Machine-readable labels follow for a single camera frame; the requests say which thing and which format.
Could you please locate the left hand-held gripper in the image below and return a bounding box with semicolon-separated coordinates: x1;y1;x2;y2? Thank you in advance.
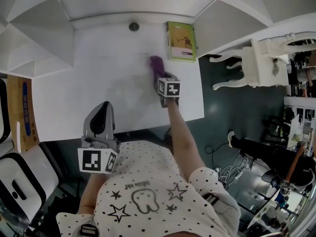
78;101;121;174

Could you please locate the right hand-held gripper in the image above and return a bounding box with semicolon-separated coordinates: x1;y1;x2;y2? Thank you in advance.
157;71;181;108

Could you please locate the purple cloth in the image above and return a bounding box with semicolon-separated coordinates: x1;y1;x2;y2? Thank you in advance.
149;55;166;88

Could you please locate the person's right forearm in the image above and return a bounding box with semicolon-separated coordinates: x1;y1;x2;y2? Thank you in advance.
166;102;206;182

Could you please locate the person's left forearm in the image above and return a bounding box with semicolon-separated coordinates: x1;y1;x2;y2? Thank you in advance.
79;173;109;214

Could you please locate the white desk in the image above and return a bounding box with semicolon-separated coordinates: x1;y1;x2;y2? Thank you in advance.
31;13;205;143

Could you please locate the green book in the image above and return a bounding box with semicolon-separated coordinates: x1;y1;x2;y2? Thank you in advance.
166;21;198;63

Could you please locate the person's white dotted shirt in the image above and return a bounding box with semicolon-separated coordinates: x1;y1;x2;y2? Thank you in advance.
56;140;241;237

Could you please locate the brown cardboard box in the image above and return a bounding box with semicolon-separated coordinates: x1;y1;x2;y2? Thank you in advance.
6;74;40;153

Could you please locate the white flat stick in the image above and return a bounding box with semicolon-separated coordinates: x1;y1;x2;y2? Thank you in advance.
16;121;21;153

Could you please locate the white and black robot machine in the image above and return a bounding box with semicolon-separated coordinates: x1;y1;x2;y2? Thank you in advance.
0;142;60;228
0;78;13;145

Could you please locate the white ornate vanity with mirror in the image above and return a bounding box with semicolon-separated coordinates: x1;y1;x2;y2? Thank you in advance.
209;32;316;91

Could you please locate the white shelf cabinet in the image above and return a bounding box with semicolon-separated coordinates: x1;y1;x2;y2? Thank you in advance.
0;0;275;79

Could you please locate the black cable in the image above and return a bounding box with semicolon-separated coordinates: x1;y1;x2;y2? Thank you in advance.
204;142;230;169

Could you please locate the tangle of white cables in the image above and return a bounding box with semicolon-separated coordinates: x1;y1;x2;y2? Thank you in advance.
217;154;255;190

